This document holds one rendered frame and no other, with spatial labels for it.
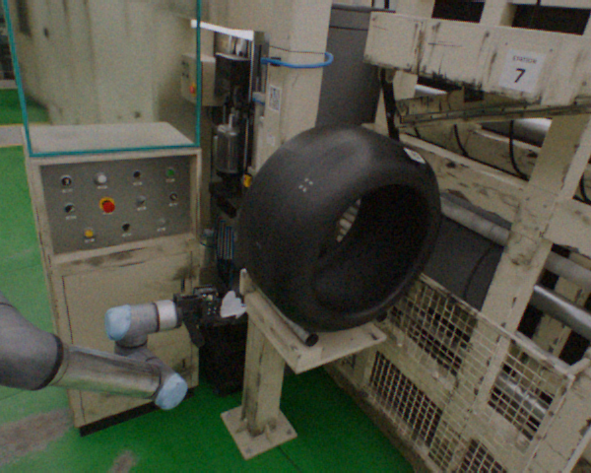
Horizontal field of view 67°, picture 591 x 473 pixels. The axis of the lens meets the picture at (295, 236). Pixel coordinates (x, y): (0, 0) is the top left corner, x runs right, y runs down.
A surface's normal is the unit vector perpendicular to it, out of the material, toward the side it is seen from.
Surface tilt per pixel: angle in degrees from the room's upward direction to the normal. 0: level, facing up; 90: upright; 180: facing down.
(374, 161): 44
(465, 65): 90
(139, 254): 90
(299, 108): 90
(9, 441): 0
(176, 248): 90
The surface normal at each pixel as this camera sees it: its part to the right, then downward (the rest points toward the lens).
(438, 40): -0.84, 0.16
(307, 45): 0.53, 0.44
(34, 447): 0.11, -0.88
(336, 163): -0.18, -0.55
